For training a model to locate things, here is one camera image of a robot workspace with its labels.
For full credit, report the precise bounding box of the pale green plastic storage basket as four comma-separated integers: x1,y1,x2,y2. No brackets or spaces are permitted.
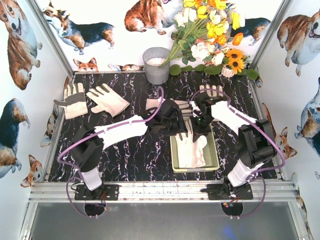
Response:
170,120,220,173

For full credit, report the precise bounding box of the beige work glove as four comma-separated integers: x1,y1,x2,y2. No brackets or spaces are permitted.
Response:
86,83,130,117

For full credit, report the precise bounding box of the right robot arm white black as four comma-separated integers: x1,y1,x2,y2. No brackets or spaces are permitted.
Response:
190,88,278,188

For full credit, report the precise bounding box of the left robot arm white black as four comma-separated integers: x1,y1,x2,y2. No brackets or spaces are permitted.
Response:
71,98,192,191

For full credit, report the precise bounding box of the horizontal white grey work glove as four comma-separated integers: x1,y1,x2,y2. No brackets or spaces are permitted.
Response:
145,98,193,119

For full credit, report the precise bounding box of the grey metal bucket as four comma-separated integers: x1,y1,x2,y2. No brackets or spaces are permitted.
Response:
142,47,170,85

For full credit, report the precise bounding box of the small sunflower pot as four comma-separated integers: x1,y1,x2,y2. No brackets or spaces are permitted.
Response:
220,48,251,78

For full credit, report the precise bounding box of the far left white grey glove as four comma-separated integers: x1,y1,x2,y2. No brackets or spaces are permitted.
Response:
53,83,88,120

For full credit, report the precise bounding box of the artificial flower bouquet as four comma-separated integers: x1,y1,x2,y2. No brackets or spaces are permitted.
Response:
161,0,246,66

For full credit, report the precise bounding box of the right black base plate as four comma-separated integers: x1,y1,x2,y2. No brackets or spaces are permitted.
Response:
200,183,254,200

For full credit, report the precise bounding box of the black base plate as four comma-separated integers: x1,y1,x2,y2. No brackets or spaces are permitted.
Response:
74,184,120,201
200,183,254,200

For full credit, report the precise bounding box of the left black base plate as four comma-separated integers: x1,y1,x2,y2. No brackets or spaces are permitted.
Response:
74,184,120,201

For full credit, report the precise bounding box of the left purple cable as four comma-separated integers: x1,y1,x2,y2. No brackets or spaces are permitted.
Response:
57,86,165,219

